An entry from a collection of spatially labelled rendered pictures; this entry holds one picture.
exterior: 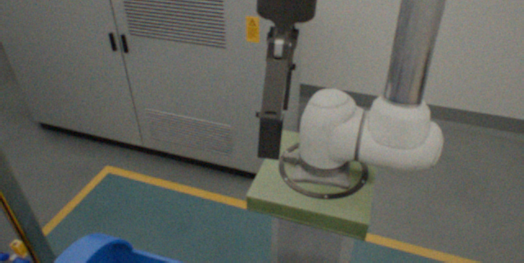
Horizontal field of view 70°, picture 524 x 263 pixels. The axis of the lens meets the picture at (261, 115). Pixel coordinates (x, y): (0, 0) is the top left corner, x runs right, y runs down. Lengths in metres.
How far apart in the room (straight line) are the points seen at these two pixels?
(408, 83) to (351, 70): 2.44
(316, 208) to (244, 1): 1.26
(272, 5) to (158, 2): 1.86
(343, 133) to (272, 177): 0.29
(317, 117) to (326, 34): 2.33
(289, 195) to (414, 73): 0.50
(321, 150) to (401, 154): 0.22
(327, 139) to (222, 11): 1.21
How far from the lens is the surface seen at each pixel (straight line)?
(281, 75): 0.44
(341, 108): 1.06
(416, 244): 2.55
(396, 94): 1.04
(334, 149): 1.10
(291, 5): 0.45
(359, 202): 1.16
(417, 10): 0.98
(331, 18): 3.30
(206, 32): 2.20
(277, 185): 1.18
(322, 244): 1.31
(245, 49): 2.15
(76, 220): 2.75
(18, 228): 1.70
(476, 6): 3.27
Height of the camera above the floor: 1.89
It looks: 34 degrees down
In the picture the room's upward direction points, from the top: straight up
